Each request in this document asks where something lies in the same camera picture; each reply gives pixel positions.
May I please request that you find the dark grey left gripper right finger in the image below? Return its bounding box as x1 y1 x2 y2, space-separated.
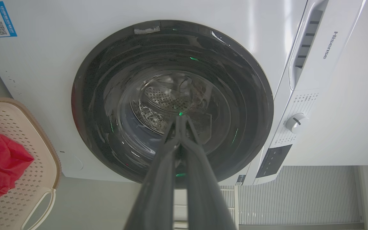
180 115 237 230

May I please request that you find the beige perforated laundry basket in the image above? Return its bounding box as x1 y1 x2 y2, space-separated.
0 97 62 230

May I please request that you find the white ribbed radiator panel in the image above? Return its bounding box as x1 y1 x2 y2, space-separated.
219 165 365 226

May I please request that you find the white washing machine dial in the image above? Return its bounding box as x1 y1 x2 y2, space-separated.
285 113 309 134

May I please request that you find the round dark washing machine door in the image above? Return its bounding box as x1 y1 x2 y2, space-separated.
71 20 274 185

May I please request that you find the white Hisense washing machine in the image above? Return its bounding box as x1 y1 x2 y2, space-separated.
0 0 366 186

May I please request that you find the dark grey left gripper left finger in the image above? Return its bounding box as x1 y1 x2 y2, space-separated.
124 116 181 230

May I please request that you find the white tape strip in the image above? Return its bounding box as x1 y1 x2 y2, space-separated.
134 26 161 35

